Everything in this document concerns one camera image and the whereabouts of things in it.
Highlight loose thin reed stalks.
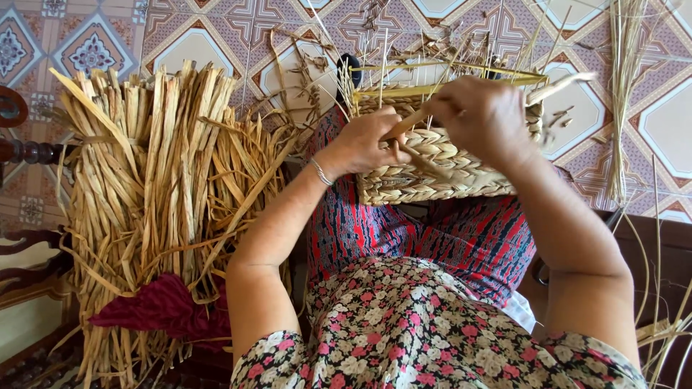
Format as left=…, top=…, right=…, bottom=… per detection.
left=622, top=156, right=692, bottom=389

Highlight black sandal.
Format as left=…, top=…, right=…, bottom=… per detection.
left=336, top=53, right=363, bottom=104

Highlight scattered straw scraps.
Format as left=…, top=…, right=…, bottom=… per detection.
left=254, top=0, right=576, bottom=133

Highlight silver bracelet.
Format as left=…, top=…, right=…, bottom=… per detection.
left=309, top=158, right=334, bottom=187

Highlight bundle of thin pale reeds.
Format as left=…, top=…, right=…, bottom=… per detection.
left=604, top=0, right=651, bottom=205

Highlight dark wooden bench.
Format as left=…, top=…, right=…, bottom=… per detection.
left=518, top=208, right=692, bottom=389

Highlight floral print shirt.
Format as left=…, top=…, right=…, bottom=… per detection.
left=230, top=256, right=648, bottom=389

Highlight white fabric piece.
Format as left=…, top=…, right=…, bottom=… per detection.
left=501, top=291, right=537, bottom=334

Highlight person's left hand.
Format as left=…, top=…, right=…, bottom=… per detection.
left=323, top=105, right=413, bottom=182

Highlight bundle of dried straw strips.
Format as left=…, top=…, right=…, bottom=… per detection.
left=48, top=59, right=305, bottom=388

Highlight dark carved wooden chair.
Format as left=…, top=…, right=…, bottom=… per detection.
left=0, top=85, right=77, bottom=379

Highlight red patterned trousers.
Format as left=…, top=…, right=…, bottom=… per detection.
left=304, top=104, right=575, bottom=310

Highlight dried straw strand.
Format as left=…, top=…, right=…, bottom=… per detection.
left=385, top=72, right=596, bottom=142

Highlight woven straw basket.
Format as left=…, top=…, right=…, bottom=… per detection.
left=346, top=59, right=548, bottom=207

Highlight maroon cloth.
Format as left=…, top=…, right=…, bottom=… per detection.
left=89, top=272, right=233, bottom=353

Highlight person's right hand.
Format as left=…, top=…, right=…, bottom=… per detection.
left=426, top=76, right=537, bottom=167

